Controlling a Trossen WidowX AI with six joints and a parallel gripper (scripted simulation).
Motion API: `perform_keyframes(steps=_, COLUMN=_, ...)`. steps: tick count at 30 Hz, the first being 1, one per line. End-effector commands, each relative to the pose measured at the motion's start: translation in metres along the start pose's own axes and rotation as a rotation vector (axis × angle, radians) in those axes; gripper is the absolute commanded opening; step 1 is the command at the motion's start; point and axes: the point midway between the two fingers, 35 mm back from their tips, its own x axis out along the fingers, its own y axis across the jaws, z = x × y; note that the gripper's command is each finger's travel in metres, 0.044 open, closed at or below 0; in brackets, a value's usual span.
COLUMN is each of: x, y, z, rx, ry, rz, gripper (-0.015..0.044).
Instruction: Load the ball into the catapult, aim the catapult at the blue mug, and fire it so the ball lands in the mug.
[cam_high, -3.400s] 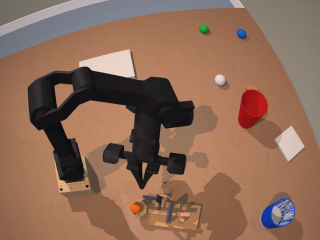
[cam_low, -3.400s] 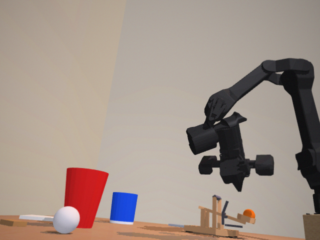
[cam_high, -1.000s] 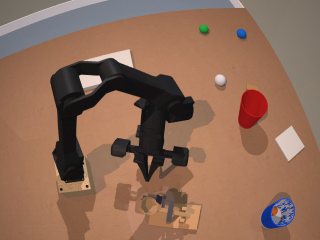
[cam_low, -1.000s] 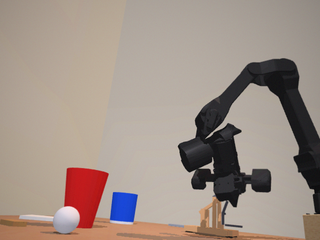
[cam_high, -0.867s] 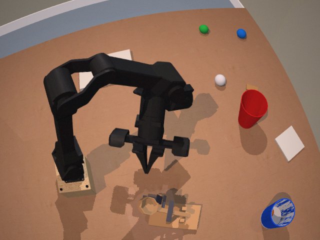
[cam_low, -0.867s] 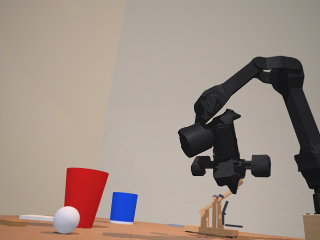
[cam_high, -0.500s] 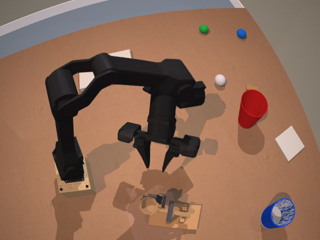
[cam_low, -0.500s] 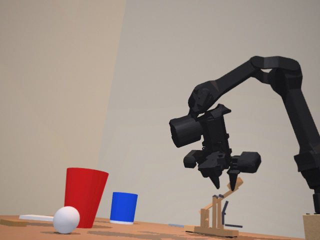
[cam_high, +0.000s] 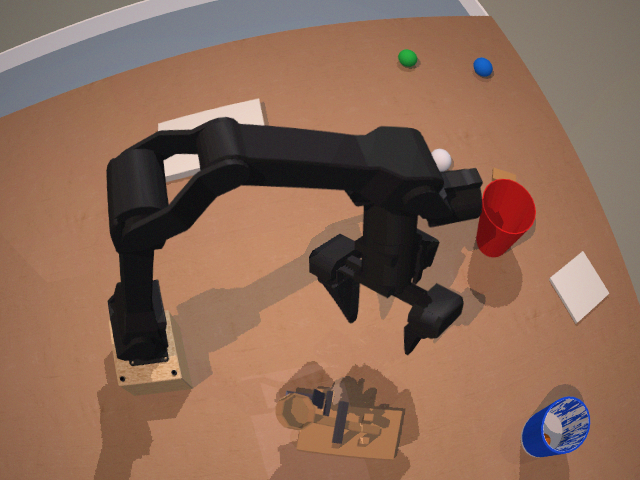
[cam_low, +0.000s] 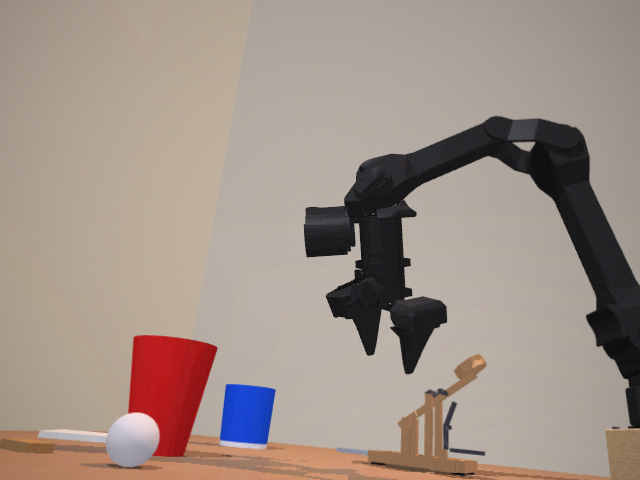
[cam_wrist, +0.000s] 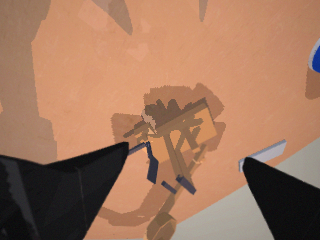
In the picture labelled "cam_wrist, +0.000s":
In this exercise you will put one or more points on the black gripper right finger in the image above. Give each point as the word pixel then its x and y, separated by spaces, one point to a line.
pixel 291 207

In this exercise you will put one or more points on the blue mug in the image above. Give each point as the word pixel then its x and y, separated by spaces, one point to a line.
pixel 314 57

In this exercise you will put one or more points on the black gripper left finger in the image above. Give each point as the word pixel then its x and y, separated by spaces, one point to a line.
pixel 60 200

